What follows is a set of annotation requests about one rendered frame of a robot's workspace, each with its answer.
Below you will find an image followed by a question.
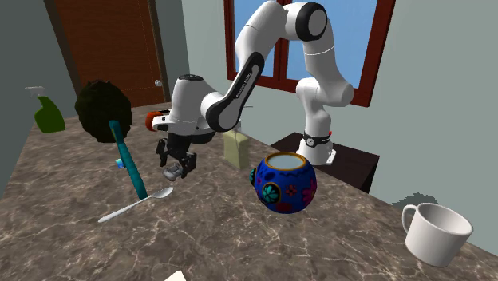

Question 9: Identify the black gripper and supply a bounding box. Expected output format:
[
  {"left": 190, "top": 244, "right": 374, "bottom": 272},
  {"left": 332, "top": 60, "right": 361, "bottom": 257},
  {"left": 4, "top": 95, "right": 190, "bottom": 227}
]
[{"left": 156, "top": 133, "right": 198, "bottom": 182}]

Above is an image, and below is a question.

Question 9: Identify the orange-red round object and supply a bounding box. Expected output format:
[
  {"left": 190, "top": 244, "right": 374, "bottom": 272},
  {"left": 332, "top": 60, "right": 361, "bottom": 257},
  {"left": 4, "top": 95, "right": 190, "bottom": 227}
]
[{"left": 144, "top": 110, "right": 163, "bottom": 133}]

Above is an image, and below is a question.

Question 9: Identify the teal long brush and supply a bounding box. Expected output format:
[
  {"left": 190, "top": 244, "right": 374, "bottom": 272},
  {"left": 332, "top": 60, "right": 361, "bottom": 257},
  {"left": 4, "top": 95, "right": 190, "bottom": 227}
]
[{"left": 108, "top": 119, "right": 149, "bottom": 200}]

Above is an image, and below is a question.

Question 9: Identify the beige carton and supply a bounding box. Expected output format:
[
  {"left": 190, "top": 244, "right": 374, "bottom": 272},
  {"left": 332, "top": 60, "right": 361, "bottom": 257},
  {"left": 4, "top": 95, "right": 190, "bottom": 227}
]
[{"left": 223, "top": 129, "right": 251, "bottom": 170}]

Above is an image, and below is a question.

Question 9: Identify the silver spoon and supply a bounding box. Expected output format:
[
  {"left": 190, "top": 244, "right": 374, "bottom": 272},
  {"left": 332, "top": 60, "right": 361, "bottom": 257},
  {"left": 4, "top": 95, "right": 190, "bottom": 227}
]
[{"left": 97, "top": 186, "right": 175, "bottom": 224}]

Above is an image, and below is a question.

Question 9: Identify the black bushy round object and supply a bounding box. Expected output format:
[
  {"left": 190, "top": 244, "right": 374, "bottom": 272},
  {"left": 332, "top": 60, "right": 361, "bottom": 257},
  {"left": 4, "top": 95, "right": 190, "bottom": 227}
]
[{"left": 73, "top": 79, "right": 133, "bottom": 144}]

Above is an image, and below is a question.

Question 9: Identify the blue flower-painted round pot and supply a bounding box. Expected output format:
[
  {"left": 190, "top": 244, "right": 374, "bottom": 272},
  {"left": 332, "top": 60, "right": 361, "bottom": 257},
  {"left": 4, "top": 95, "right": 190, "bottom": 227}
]
[{"left": 248, "top": 151, "right": 318, "bottom": 215}]

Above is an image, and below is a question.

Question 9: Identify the white flat object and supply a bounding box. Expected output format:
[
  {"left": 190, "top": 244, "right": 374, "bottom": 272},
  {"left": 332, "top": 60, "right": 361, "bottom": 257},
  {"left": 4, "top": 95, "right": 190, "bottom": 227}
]
[{"left": 163, "top": 270, "right": 192, "bottom": 281}]

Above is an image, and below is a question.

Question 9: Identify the brown wooden door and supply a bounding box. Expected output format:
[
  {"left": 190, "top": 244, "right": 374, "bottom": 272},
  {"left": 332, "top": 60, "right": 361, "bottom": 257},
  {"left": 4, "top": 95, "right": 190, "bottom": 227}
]
[{"left": 43, "top": 0, "right": 172, "bottom": 109}]

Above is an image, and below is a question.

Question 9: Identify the green spray bottle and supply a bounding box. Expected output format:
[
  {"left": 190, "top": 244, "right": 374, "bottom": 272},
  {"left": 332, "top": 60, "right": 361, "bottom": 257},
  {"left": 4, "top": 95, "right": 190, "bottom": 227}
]
[{"left": 24, "top": 85, "right": 67, "bottom": 134}]

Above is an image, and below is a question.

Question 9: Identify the dark robot stand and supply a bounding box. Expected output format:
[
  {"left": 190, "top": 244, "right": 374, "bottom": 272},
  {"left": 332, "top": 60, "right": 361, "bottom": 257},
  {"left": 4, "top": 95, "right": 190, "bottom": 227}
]
[{"left": 270, "top": 132, "right": 381, "bottom": 194}]

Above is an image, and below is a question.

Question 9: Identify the red-framed window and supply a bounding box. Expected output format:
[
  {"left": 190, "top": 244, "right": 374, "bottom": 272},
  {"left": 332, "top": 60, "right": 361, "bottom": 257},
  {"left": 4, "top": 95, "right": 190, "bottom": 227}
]
[{"left": 223, "top": 0, "right": 397, "bottom": 109}]

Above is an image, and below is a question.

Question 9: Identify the dark green plant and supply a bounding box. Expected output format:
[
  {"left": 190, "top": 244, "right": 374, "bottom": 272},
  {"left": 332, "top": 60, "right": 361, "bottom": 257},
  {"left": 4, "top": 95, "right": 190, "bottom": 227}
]
[{"left": 391, "top": 192, "right": 440, "bottom": 211}]

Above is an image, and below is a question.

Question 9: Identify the white mug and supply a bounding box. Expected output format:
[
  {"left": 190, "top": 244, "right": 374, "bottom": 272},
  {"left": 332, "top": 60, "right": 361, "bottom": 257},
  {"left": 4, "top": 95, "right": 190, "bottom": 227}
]
[{"left": 401, "top": 202, "right": 475, "bottom": 268}]

